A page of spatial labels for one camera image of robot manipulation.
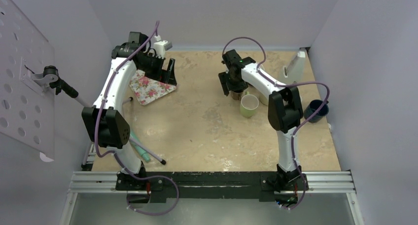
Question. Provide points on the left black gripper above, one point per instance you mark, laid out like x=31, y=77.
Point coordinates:
x=167, y=76

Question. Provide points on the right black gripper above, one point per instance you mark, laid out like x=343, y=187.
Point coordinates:
x=224, y=77

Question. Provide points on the dark brown mug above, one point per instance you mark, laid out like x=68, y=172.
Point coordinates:
x=236, y=95

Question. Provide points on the light green mug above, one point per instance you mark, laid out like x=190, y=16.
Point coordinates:
x=248, y=105

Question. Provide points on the beige cream mug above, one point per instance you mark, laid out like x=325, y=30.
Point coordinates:
x=263, y=99

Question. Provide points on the dark blue mug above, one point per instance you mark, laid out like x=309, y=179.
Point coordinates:
x=313, y=108

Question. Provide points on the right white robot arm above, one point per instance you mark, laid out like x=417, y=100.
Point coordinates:
x=284, y=113

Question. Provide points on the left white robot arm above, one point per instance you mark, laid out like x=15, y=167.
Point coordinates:
x=104, y=120

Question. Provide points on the floral pattern tray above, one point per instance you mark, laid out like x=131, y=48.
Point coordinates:
x=147, y=90

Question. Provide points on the white wedge stand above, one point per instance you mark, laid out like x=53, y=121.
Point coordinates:
x=293, y=71

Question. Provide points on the teal marker pen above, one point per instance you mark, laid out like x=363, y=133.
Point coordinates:
x=137, y=145

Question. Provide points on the perforated white panel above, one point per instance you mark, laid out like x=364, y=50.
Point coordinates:
x=26, y=101

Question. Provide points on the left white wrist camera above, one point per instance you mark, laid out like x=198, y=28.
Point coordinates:
x=161, y=46

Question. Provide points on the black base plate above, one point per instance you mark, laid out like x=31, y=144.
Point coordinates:
x=262, y=186

